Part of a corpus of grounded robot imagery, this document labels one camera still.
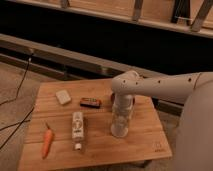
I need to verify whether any dark purple ceramic bowl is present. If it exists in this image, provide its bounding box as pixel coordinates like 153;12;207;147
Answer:
110;93;115;103

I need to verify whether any dark snack bar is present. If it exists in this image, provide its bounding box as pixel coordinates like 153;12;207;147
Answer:
80;98;101;108

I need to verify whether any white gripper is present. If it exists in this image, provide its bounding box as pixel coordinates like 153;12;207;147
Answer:
112;94;134;119

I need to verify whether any orange carrot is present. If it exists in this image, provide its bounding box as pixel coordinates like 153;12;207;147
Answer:
42;125;54;159

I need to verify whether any black cable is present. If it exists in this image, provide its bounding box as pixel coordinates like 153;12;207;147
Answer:
0;53;36;150

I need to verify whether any white square sponge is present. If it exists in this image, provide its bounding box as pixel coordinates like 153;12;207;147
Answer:
55;90;71;105

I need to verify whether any wooden table board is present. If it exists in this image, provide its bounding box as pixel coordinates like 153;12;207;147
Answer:
18;79;172;171

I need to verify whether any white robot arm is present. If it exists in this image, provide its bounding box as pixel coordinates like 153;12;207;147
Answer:
111;70;213;171

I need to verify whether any clear plastic bottle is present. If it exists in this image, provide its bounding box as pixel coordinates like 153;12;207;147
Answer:
72;112;84;150

